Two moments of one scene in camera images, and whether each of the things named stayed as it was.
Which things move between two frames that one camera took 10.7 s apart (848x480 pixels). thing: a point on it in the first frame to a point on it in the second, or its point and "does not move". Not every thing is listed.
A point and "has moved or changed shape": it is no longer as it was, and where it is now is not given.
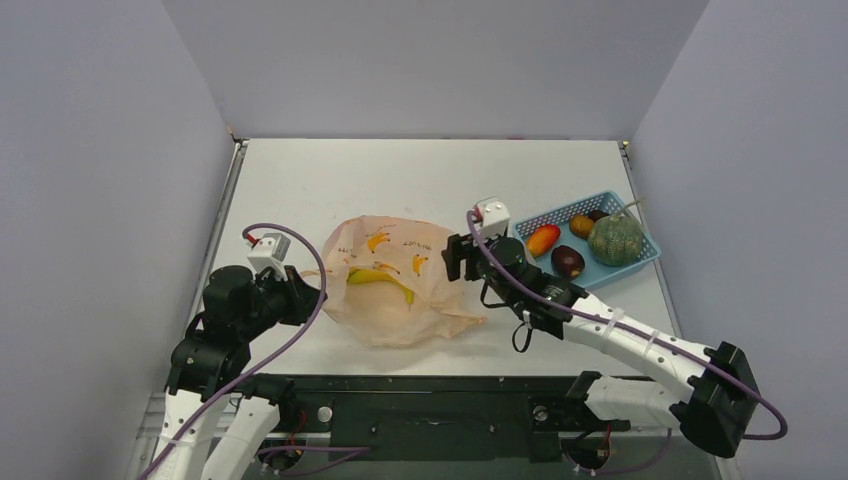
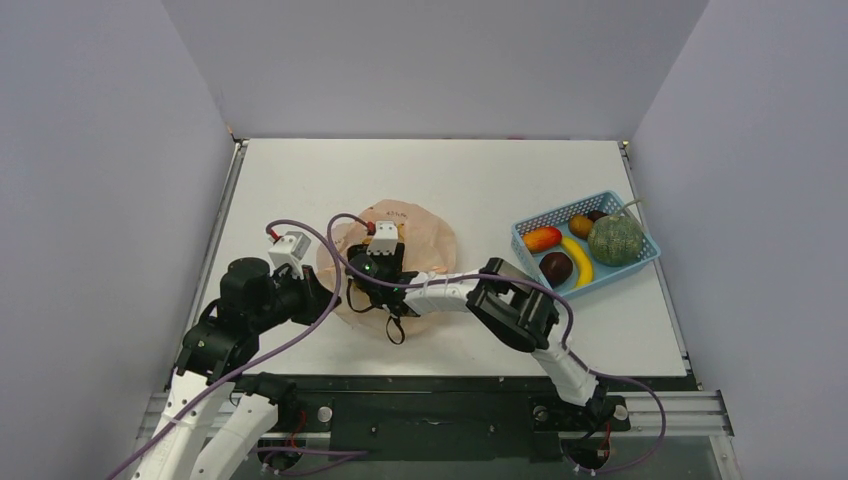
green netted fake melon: x=615 y=241 does not move
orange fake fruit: x=581 y=225 does not move
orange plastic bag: x=422 y=256 has moved or changed shape
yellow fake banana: x=357 y=275 has moved or changed shape
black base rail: x=441 y=419 does not move
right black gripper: x=468 y=254 to x=385 y=266
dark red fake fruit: x=597 y=214 does not move
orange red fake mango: x=542 y=239 does not move
